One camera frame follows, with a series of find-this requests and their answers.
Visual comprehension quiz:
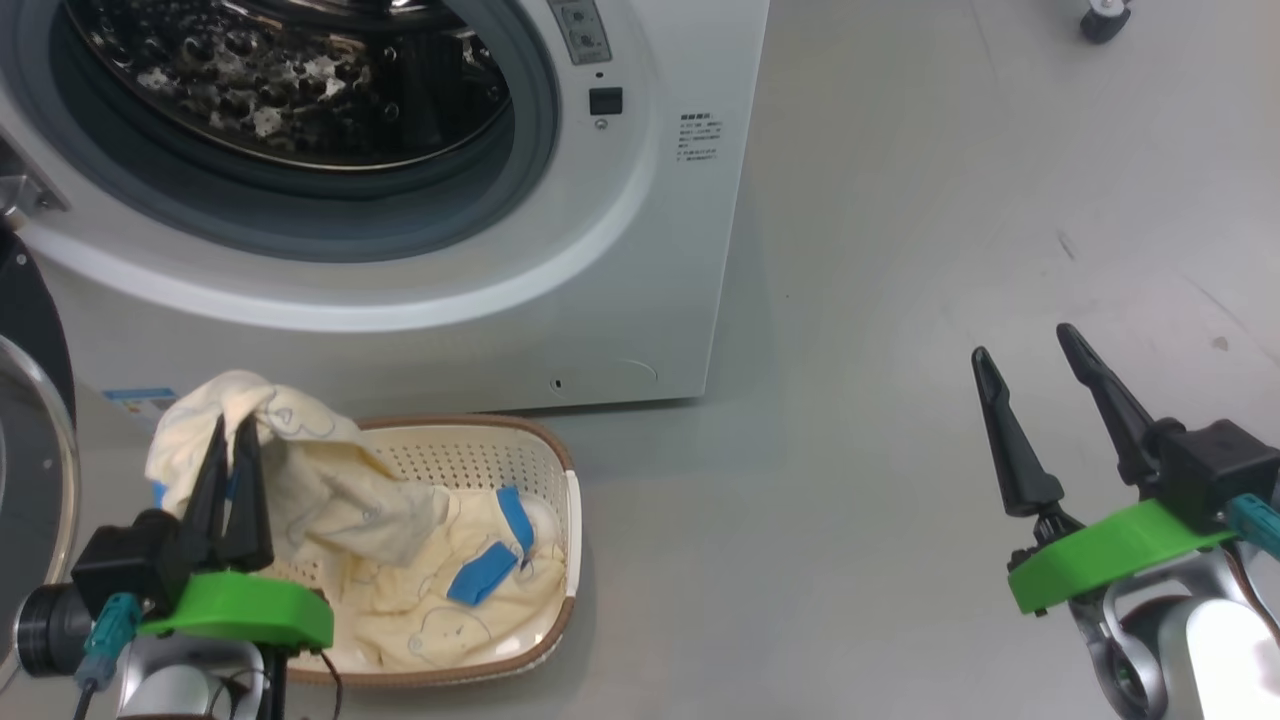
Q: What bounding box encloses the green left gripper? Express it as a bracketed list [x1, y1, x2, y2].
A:
[135, 415, 336, 651]

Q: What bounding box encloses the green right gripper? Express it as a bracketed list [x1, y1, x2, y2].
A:
[970, 323, 1241, 616]

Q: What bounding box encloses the cream garment with blue trim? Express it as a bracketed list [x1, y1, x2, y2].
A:
[145, 370, 568, 673]

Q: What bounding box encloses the round dark washing machine door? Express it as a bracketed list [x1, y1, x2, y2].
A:
[0, 228, 81, 691]

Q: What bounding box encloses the cream perforated laundry basket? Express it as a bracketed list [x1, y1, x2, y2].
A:
[255, 415, 583, 687]

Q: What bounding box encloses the white front-load washing machine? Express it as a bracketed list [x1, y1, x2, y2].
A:
[0, 0, 771, 416]

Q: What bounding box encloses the steel washing machine drum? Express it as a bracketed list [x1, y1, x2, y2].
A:
[60, 0, 516, 171]

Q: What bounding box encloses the blue energy label sticker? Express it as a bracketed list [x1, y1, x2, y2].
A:
[100, 387, 181, 431]

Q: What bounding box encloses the black caster wheel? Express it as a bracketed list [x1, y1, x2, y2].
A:
[1080, 0, 1136, 44]

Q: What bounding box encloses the small printed warning text sticker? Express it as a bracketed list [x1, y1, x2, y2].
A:
[678, 112, 723, 164]

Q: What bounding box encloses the teal left camera connector cable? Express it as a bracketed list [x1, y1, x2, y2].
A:
[72, 592, 143, 720]

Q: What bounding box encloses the teal camera connector cable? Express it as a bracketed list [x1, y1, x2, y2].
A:
[72, 592, 143, 720]
[1225, 493, 1280, 561]

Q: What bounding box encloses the thin black left gripper cable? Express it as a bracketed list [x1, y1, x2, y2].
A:
[268, 645, 346, 720]

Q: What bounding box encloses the teal right camera connector cable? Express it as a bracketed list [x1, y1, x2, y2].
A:
[1225, 493, 1280, 561]

